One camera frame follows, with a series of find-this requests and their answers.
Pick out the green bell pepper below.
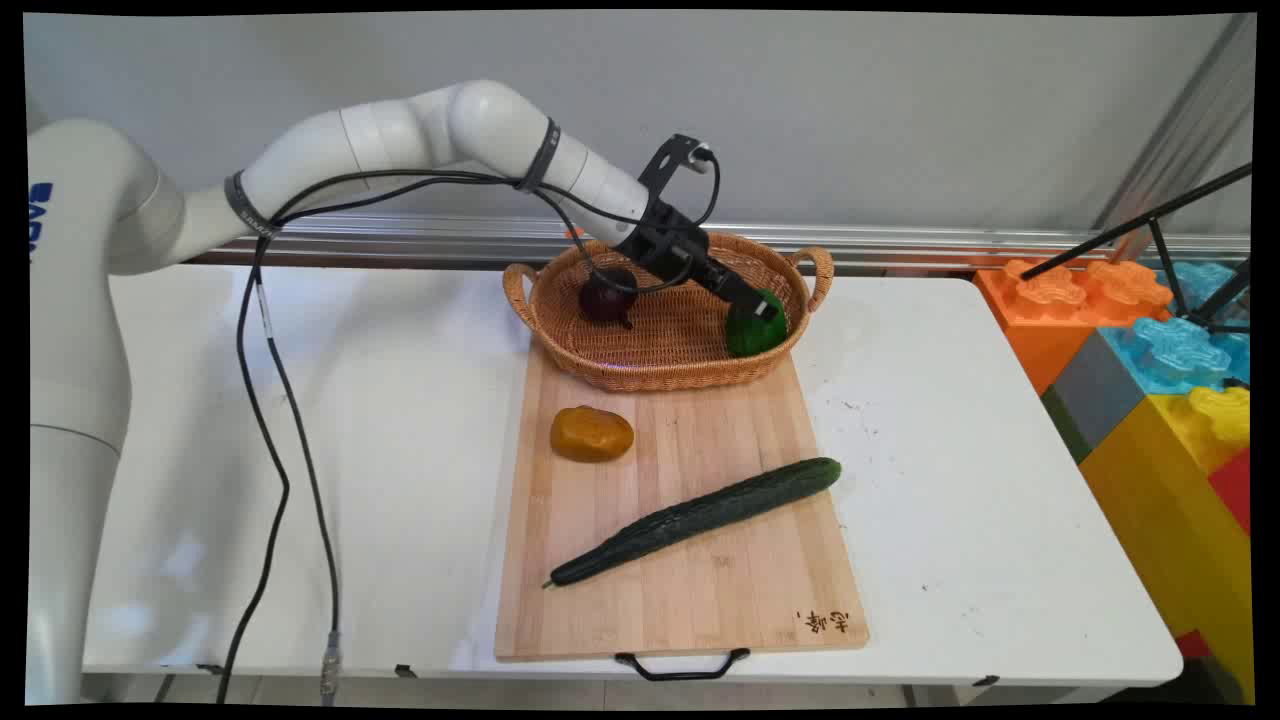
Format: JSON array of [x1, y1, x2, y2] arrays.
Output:
[[725, 290, 791, 358]]

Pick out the woven wicker basket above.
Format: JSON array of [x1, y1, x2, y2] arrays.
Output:
[[502, 232, 835, 393]]

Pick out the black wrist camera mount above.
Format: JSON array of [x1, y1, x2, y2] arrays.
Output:
[[638, 134, 717, 213]]

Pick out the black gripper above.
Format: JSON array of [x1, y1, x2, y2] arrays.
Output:
[[614, 200, 787, 327]]

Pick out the grey giant toy block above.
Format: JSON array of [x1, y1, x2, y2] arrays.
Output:
[[1040, 328, 1147, 466]]

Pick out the orange giant toy block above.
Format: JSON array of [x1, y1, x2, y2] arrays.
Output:
[[975, 258, 1176, 396]]

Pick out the black tripod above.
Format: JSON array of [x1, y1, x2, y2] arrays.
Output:
[[1020, 163, 1253, 333]]

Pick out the plain black cable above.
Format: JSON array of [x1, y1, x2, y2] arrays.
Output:
[[215, 168, 696, 703]]

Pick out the wooden cutting board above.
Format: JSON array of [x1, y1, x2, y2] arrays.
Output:
[[494, 345, 869, 663]]

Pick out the brown potato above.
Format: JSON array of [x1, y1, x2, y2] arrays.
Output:
[[550, 405, 635, 463]]

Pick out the horizontal aluminium rail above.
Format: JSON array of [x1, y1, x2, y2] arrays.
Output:
[[190, 213, 1251, 273]]

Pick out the light blue giant toy block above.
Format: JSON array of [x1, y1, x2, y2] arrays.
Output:
[[1098, 262, 1251, 396]]

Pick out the grey cable strap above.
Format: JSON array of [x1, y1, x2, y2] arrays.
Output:
[[224, 170, 279, 239], [516, 118, 561, 193]]

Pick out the long green cucumber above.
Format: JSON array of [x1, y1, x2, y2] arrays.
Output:
[[543, 457, 843, 589]]

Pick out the red giant toy block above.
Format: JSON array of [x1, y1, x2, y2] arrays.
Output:
[[1208, 448, 1253, 536]]

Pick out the dark purple onion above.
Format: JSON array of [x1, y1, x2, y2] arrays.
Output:
[[579, 266, 639, 331]]

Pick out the black cable with metal connector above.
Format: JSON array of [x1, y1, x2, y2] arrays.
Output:
[[255, 145, 721, 701]]

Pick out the yellow giant toy block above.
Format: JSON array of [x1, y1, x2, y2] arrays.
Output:
[[1080, 385, 1256, 703]]

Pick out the black cutting board handle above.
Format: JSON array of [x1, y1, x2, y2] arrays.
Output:
[[614, 648, 751, 682]]

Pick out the diagonal aluminium post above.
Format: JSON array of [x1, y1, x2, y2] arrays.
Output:
[[1093, 14, 1257, 263]]

